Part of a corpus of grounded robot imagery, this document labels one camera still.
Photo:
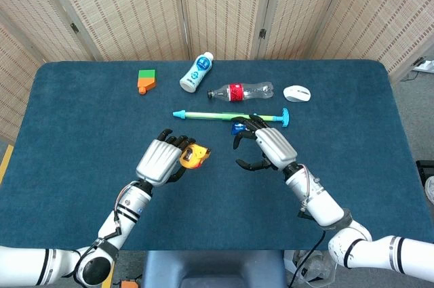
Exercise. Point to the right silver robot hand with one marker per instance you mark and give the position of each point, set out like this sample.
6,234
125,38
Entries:
276,147

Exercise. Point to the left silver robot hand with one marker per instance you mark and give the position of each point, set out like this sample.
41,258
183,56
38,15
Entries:
157,162

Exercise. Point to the yellow tape measure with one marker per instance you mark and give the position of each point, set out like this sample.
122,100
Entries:
195,158

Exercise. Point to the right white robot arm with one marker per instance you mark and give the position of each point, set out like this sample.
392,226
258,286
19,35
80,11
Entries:
320,201

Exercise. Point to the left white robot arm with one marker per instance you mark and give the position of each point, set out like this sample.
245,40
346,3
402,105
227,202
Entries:
130,205

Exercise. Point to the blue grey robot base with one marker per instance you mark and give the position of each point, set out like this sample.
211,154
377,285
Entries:
210,267

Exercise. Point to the blue cookie packet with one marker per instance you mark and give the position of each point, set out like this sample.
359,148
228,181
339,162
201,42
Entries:
237,128

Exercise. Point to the white computer mouse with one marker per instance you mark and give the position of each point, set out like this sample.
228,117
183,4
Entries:
297,93

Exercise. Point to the clear red-label soda bottle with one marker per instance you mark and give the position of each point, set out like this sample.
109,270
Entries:
242,91

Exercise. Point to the green blue toy water pump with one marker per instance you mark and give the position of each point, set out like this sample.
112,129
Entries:
203,115

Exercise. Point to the blue table cloth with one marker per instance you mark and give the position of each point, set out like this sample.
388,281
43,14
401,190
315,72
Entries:
217,200

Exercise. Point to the green orange block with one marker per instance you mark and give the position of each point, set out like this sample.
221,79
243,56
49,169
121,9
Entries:
146,80

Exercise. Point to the white milk bottle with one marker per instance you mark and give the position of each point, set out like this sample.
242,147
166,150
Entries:
197,72

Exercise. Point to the clear plastic bag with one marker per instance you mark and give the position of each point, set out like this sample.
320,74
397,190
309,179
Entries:
322,267

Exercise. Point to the black box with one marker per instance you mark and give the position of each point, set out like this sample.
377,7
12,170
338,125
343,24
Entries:
425,176

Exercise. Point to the woven folding screen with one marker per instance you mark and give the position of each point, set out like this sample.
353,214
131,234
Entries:
135,10

